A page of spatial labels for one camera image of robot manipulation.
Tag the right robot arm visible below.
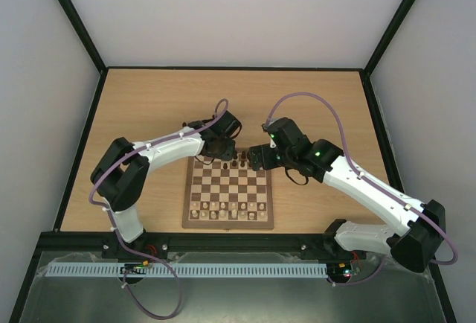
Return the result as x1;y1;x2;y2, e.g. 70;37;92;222
248;139;446;273

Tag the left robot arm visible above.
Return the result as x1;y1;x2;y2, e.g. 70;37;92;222
89;116;242;260

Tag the wooden chess board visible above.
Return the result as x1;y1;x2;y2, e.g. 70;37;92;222
182;149;274;230

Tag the light chess pieces row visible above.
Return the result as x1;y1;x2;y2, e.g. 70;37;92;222
184;201;272;223

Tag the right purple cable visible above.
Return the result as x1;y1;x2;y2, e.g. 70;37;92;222
266;92;459;287

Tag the grey slotted cable duct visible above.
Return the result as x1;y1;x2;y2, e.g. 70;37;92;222
45;262;328;278

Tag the black aluminium frame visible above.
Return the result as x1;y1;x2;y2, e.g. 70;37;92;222
7;0;457;323

